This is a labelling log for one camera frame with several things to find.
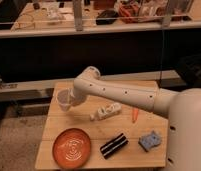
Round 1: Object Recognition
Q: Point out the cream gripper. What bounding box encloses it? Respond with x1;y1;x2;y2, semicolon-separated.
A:
70;88;87;106

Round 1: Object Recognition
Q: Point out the white ceramic cup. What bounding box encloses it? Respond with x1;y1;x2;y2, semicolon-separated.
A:
56;89;71;111

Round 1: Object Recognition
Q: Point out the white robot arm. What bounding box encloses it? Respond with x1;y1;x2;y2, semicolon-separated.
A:
71;66;201;171

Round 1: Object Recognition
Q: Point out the white toy bottle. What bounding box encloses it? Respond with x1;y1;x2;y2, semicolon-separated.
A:
90;103;122;121

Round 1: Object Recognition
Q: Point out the wooden table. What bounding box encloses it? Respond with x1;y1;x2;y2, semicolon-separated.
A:
35;81;168;171

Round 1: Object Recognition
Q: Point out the orange carrot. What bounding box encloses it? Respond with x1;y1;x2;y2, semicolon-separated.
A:
132;108;139;123

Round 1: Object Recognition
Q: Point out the orange patterned plate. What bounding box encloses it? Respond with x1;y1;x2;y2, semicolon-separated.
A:
52;128;91;169

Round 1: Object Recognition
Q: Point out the black white striped block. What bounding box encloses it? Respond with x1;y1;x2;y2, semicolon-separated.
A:
100;133;128;159

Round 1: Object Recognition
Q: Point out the black bag on shelf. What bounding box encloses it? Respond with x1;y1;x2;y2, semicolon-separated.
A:
96;10;118;25

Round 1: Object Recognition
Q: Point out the blue sponge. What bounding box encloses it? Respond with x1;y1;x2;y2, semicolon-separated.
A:
138;131;162;152

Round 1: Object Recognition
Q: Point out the orange tool on shelf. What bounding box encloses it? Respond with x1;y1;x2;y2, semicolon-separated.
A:
119;4;139;23

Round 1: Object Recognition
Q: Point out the grey metal post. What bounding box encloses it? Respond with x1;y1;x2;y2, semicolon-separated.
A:
72;0;83;31

